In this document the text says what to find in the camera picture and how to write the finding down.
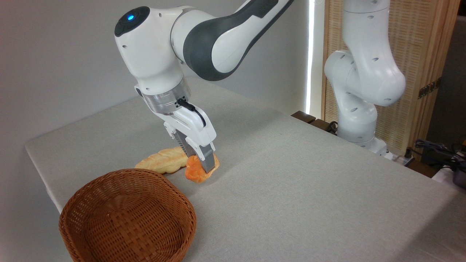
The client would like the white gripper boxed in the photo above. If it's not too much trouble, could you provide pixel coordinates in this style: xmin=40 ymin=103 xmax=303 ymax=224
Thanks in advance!
xmin=154 ymin=107 xmax=217 ymax=174

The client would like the round orange bread roll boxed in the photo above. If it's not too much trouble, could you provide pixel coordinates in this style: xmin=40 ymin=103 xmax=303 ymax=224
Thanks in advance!
xmin=185 ymin=153 xmax=221 ymax=183

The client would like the long braided bread loaf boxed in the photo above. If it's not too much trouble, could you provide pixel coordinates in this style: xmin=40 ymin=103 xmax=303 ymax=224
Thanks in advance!
xmin=134 ymin=146 xmax=190 ymax=174

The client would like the brown wicker basket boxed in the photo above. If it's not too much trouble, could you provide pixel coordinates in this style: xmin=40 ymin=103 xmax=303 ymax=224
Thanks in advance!
xmin=59 ymin=168 xmax=197 ymax=262

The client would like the dark wooden slat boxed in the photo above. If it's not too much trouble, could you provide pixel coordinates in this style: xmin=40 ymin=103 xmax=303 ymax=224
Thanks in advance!
xmin=291 ymin=111 xmax=316 ymax=124
xmin=309 ymin=119 xmax=338 ymax=135

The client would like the white power strip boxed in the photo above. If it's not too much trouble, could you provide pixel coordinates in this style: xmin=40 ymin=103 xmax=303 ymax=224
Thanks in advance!
xmin=385 ymin=150 xmax=415 ymax=167

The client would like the metal screen hinge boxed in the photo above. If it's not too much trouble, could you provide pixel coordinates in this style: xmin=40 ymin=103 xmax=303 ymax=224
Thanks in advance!
xmin=418 ymin=77 xmax=442 ymax=99

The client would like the bamboo folding screen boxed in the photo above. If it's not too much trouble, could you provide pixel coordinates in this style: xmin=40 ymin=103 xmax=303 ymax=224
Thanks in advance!
xmin=321 ymin=0 xmax=461 ymax=157

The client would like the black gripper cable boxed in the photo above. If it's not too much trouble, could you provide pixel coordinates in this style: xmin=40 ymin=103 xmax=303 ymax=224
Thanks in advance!
xmin=177 ymin=99 xmax=207 ymax=128

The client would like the black cable bundle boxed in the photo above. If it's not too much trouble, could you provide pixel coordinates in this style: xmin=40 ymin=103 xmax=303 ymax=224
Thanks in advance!
xmin=414 ymin=139 xmax=466 ymax=165

